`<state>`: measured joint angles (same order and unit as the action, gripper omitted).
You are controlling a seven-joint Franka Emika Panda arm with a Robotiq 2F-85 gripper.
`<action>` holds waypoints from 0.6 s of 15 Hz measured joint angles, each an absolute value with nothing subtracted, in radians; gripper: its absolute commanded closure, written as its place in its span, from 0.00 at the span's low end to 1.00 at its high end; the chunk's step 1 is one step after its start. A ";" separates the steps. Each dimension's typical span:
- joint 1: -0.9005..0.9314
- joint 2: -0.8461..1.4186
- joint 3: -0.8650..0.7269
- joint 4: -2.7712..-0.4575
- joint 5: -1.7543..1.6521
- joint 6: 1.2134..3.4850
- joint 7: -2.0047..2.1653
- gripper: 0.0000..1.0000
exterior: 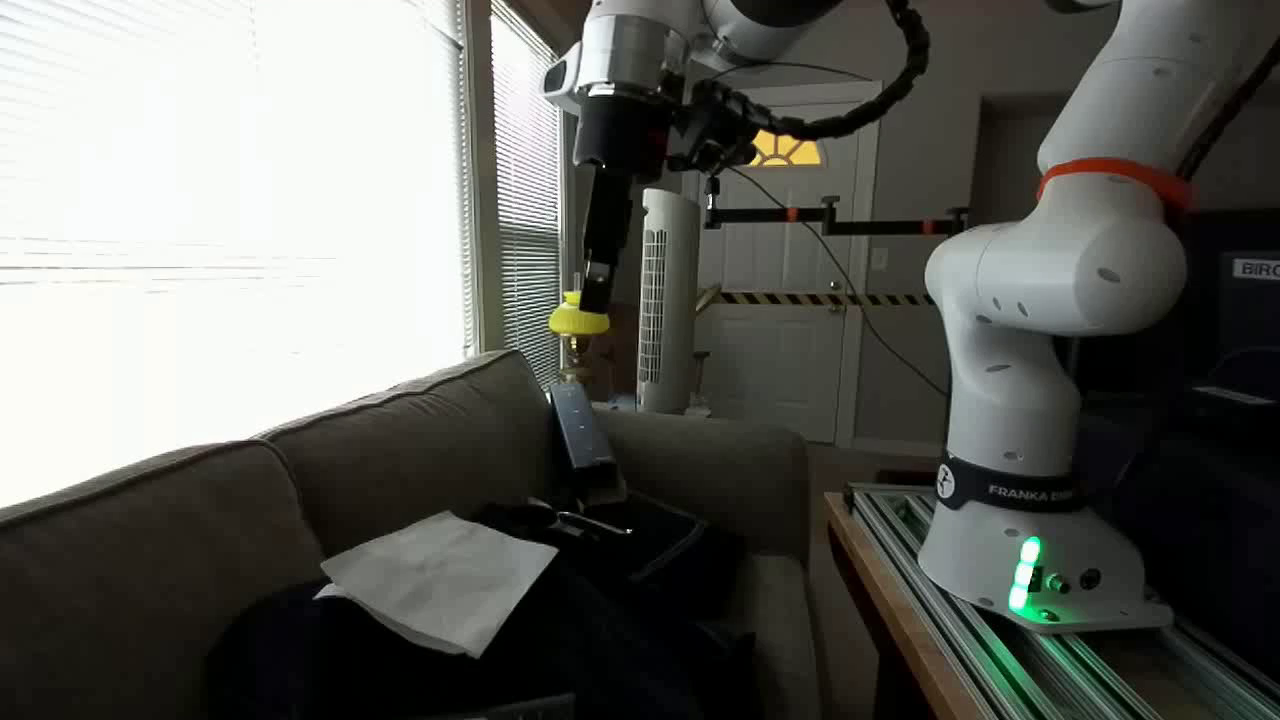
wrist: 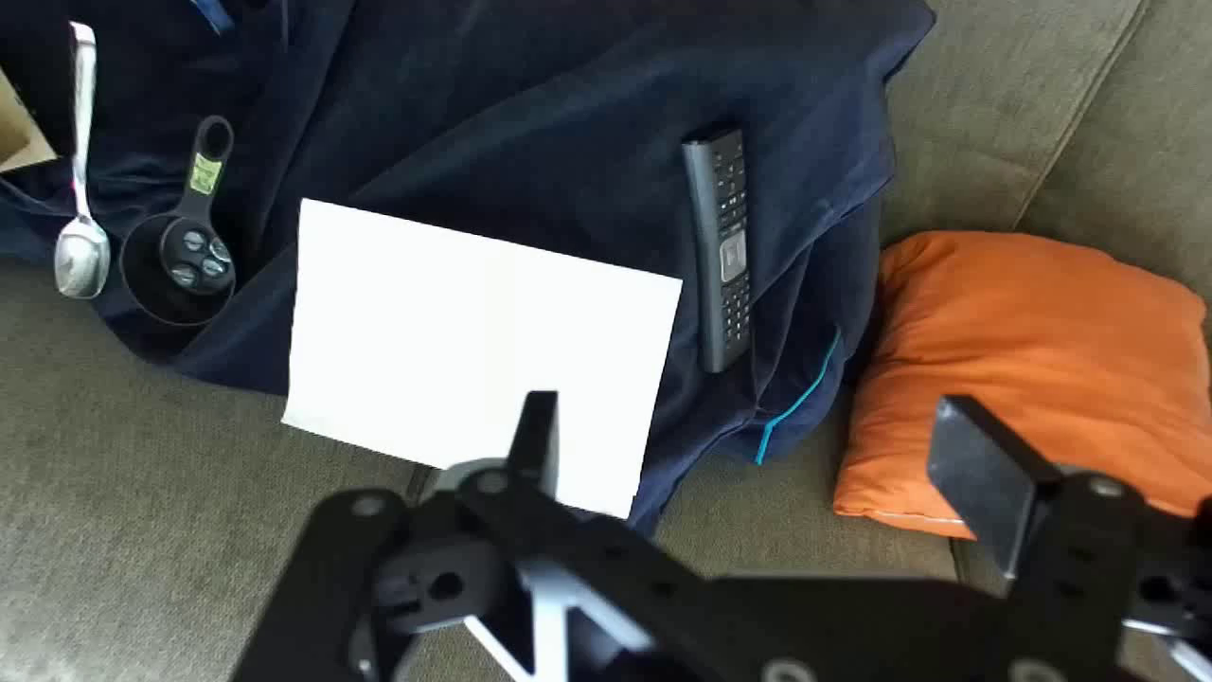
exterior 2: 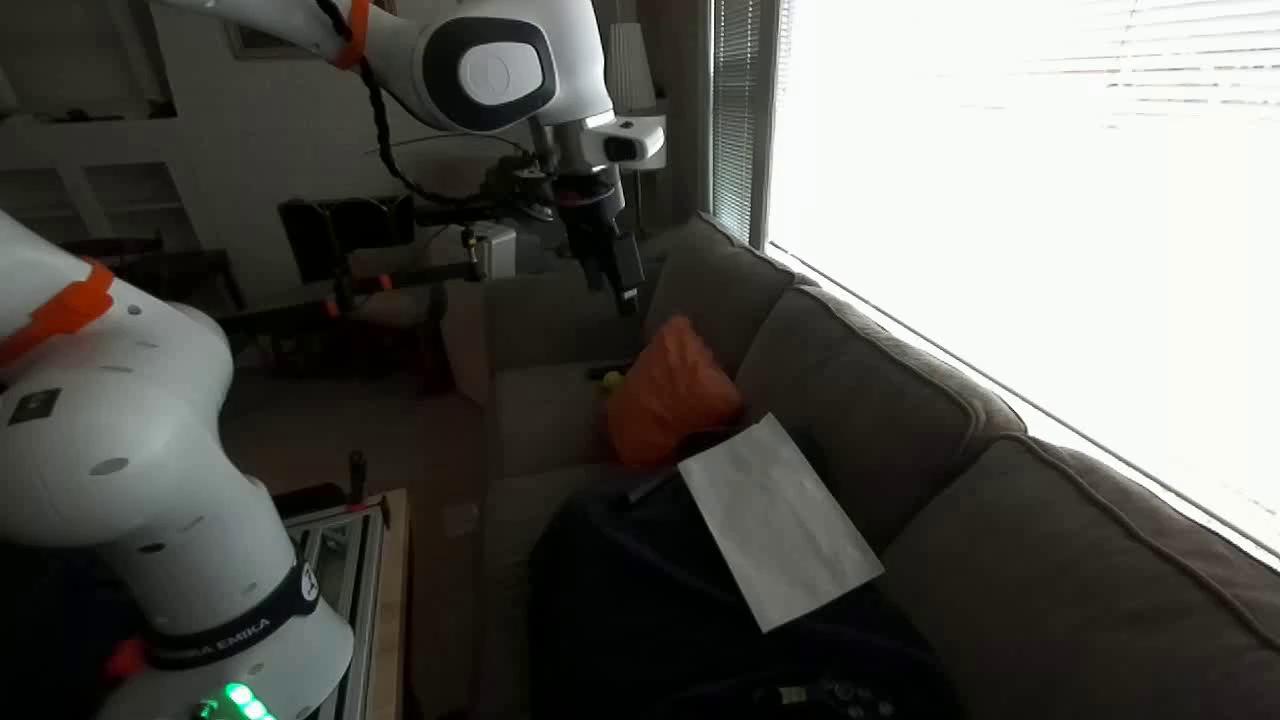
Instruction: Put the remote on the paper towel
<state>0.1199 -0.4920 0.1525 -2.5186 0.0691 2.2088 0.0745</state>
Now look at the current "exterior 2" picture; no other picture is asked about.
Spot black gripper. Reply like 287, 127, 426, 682
553, 168, 644, 314

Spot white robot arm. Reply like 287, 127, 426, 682
0, 0, 664, 720

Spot white paper towel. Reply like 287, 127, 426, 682
681, 415, 882, 630

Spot orange pillow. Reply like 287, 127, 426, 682
605, 314, 742, 466

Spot black blanket on seat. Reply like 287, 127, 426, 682
526, 481, 969, 720

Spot white window blinds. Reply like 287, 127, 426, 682
770, 0, 1280, 543

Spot grey-brown sofa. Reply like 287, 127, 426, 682
476, 218, 1280, 720

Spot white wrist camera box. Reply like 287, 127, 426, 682
605, 114, 668, 164

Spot aluminium rail mounting table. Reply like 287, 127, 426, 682
275, 484, 411, 720

